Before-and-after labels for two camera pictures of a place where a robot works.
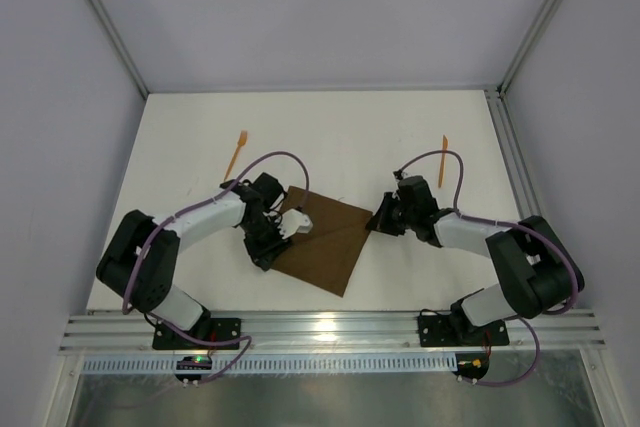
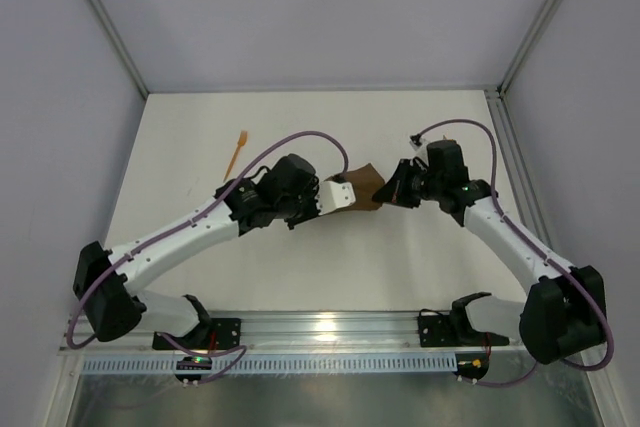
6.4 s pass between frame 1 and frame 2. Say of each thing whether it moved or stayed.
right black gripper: moved
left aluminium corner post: stayed
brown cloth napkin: moved
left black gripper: moved
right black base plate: stayed
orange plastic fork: stayed
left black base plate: stayed
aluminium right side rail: stayed
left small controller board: stayed
